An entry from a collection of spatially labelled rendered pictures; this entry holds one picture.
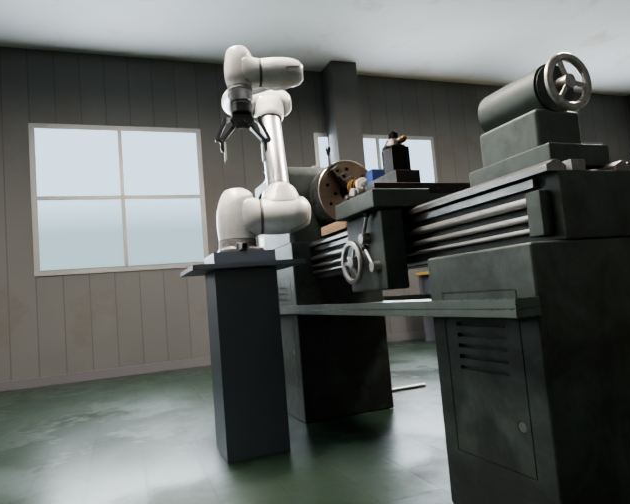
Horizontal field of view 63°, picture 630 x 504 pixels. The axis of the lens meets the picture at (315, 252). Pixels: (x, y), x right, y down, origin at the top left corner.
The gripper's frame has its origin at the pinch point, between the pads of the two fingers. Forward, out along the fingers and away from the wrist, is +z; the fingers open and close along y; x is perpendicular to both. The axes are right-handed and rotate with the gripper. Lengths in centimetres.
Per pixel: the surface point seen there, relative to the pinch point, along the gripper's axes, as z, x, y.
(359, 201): 21.3, 21.6, -34.5
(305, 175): -9, -64, -37
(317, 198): 6, -51, -39
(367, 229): 30, 17, -38
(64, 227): -29, -326, 130
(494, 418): 84, 69, -47
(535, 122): 13, 74, -65
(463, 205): 30, 54, -54
